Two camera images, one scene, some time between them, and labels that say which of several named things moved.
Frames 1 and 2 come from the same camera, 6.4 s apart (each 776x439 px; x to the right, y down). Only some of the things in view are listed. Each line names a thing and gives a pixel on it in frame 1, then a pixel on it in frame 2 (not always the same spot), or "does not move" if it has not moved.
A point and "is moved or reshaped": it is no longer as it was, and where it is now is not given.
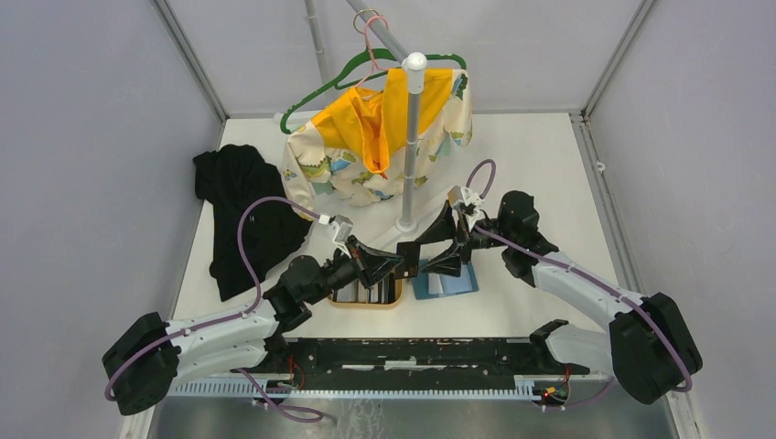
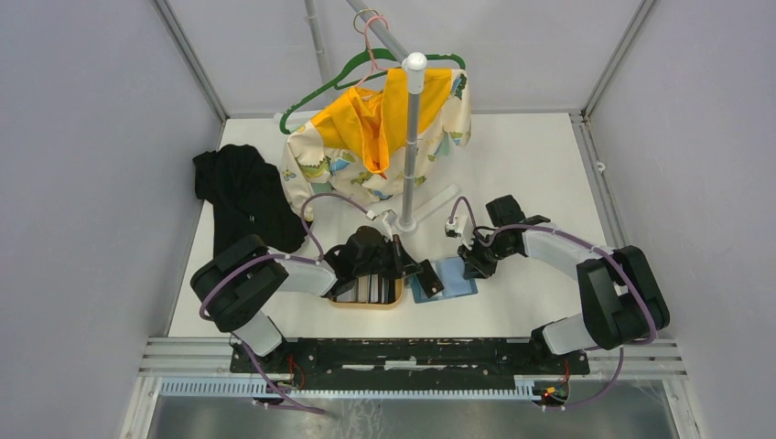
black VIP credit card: (410, 252) is moved or reshaped
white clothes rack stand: (414, 64) does not move
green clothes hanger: (336, 82) does not move
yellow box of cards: (384, 294) does not move
